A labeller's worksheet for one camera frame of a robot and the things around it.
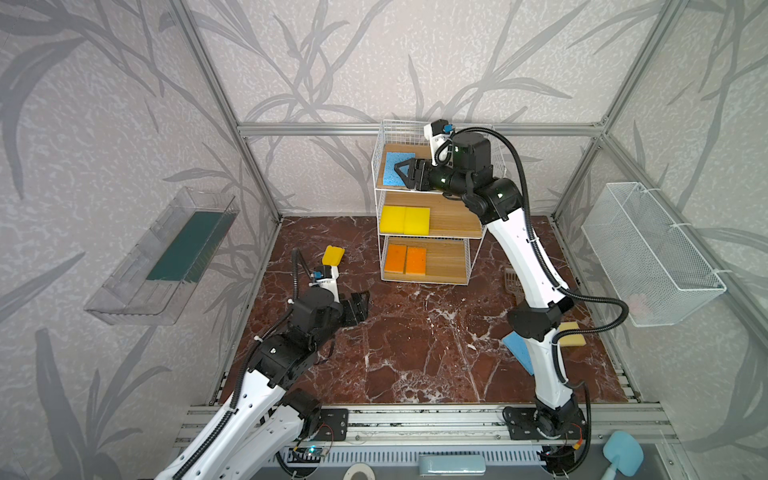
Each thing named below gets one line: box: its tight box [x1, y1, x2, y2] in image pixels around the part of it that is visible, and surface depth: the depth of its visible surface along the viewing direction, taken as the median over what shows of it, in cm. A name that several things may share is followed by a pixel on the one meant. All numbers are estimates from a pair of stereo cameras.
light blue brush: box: [601, 430, 644, 480], surface depth 71 cm
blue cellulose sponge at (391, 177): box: [383, 152, 416, 186], surface depth 72 cm
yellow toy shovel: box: [322, 245, 345, 275], surface depth 110 cm
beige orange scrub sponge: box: [384, 244, 406, 273], surface depth 107 cm
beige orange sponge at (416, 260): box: [406, 247, 427, 275], surface depth 105 cm
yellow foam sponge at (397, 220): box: [379, 205, 415, 235], surface depth 84 cm
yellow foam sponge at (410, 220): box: [394, 206, 431, 236], surface depth 84 cm
